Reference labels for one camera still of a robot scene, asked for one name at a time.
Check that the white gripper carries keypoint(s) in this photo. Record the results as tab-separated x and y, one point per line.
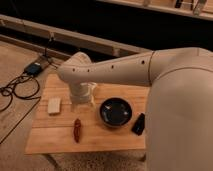
82	94

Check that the black power adapter box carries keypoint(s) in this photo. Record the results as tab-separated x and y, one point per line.
33	69

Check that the wooden board table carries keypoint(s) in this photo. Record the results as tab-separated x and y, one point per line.
54	133

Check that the dark blue bowl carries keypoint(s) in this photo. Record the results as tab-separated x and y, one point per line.
115	112

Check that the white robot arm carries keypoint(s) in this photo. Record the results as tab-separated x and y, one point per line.
179	108

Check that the long wooden rail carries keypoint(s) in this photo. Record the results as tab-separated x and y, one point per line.
76	39

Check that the white rectangular sponge block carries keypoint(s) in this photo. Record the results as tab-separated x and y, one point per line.
53	106

